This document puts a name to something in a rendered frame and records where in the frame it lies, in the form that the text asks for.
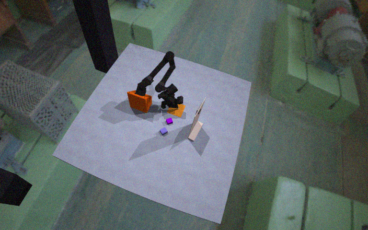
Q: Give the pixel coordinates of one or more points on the orange flat square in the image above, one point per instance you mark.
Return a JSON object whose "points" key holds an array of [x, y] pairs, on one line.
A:
{"points": [[175, 111]]}

